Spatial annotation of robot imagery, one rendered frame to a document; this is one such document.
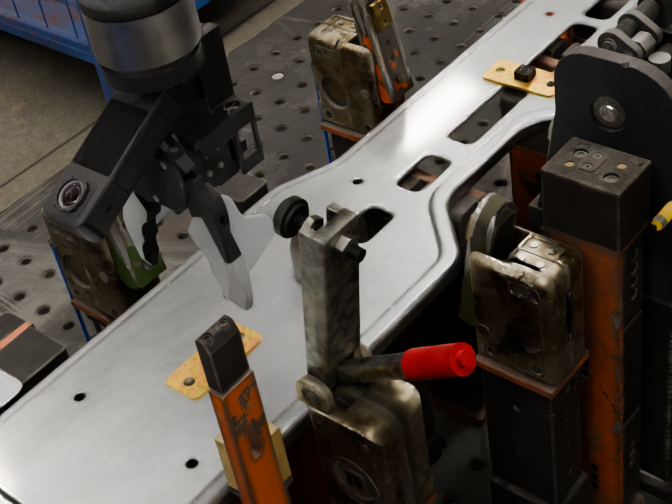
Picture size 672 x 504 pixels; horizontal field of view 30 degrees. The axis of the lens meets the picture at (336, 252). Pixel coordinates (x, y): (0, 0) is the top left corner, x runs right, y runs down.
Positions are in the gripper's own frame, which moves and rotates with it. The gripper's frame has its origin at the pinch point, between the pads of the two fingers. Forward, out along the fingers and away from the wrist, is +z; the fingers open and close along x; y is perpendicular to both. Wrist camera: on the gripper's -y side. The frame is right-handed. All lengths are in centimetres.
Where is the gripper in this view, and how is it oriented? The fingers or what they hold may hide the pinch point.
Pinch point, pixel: (190, 283)
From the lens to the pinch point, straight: 98.4
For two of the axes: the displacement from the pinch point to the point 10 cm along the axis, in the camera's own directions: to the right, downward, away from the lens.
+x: -7.6, -3.2, 5.6
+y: 6.3, -5.6, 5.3
